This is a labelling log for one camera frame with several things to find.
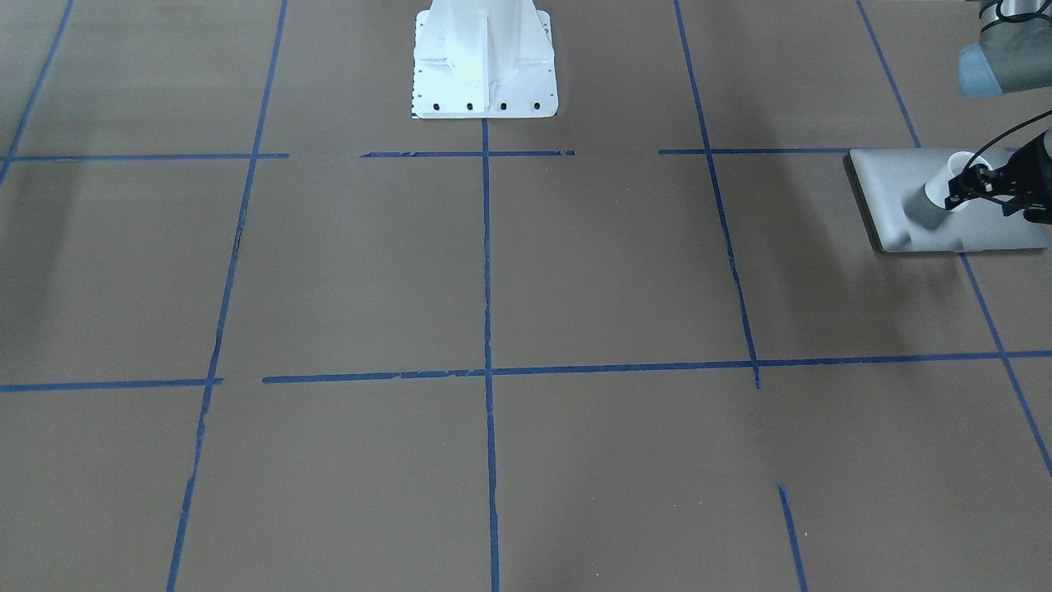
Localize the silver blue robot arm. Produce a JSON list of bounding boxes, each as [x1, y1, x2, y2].
[[944, 1, 1051, 225]]

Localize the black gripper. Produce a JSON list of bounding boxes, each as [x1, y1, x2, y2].
[[944, 132, 1051, 224]]

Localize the grey closed laptop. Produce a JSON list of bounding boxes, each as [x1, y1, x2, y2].
[[847, 147, 1050, 252]]

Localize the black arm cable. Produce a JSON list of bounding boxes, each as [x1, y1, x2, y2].
[[962, 111, 1052, 175]]

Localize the white ceramic cup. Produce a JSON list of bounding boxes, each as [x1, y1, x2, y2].
[[924, 151, 990, 212]]

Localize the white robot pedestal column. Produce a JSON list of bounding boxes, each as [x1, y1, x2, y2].
[[410, 1, 559, 119]]

